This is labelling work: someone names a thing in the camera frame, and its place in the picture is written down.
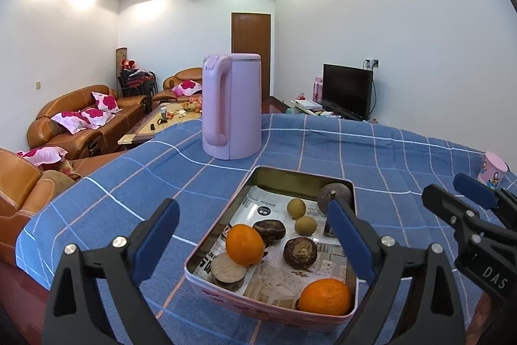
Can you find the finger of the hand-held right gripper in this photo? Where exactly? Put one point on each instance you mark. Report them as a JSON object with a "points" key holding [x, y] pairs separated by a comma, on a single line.
{"points": [[444, 203], [474, 189]]}

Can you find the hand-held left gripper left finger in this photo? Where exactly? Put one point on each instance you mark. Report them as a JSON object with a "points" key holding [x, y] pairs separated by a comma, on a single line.
{"points": [[155, 240]]}

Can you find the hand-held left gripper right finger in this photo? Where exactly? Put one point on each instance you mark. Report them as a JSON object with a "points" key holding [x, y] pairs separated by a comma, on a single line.
{"points": [[351, 240]]}

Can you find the small yellow citrus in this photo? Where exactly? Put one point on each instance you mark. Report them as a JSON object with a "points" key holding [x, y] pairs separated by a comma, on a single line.
{"points": [[305, 226], [295, 207]]}

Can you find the brown water chestnut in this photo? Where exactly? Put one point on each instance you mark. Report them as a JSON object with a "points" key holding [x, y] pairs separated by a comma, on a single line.
{"points": [[270, 232], [299, 253]]}

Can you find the orange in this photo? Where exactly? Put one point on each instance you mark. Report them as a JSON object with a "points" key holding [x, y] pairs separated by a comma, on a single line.
{"points": [[242, 244], [325, 296]]}

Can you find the pink tin box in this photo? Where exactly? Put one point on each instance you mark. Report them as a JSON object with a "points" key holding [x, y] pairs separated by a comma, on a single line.
{"points": [[262, 308]]}

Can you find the pink cartoon mug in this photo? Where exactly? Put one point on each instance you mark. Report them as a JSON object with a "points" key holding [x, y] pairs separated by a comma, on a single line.
{"points": [[490, 167]]}

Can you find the printed paper leaflet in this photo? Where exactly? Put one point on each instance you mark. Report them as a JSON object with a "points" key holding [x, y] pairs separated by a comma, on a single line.
{"points": [[274, 276]]}

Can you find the blue checked tablecloth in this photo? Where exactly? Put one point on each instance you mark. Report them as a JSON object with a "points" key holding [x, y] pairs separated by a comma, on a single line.
{"points": [[363, 151]]}

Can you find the wooden coffee table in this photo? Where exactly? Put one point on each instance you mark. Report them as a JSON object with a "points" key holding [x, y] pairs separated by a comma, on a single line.
{"points": [[177, 122]]}

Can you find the white cushion red flowers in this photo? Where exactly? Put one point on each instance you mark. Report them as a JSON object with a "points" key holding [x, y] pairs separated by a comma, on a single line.
{"points": [[97, 118], [186, 87], [106, 101], [42, 156], [70, 122]]}

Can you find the brown leather armchair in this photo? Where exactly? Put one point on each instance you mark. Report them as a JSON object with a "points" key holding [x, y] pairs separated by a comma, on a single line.
{"points": [[24, 199]]}

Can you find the low television stand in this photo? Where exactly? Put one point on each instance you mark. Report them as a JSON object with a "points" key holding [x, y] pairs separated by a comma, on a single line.
{"points": [[301, 110]]}

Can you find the bowl of tangerines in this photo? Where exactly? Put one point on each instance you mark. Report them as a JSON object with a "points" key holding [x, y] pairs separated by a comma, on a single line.
{"points": [[190, 105]]}

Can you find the white flat box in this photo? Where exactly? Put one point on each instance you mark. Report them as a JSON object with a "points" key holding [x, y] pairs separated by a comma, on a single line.
{"points": [[309, 103]]}

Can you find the black television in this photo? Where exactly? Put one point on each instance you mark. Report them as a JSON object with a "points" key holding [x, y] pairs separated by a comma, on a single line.
{"points": [[347, 90]]}

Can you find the pink tall box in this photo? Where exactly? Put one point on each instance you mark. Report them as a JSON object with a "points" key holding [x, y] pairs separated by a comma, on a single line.
{"points": [[318, 88]]}

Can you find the pink electric kettle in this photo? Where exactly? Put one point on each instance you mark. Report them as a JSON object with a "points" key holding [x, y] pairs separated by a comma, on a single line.
{"points": [[238, 106]]}

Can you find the stack of dark chairs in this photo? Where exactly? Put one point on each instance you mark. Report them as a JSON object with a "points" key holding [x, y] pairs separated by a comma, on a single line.
{"points": [[137, 82]]}

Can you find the red plush toy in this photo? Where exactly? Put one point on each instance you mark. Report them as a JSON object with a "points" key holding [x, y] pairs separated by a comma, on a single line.
{"points": [[128, 64]]}

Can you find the brown wooden door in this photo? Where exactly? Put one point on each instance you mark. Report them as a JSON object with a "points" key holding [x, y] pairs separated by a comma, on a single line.
{"points": [[250, 33]]}

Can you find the white wall socket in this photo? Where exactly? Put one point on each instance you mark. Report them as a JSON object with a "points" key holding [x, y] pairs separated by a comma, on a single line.
{"points": [[370, 63]]}

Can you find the brown wall scroll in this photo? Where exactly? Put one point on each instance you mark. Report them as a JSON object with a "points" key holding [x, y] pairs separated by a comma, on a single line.
{"points": [[122, 56]]}

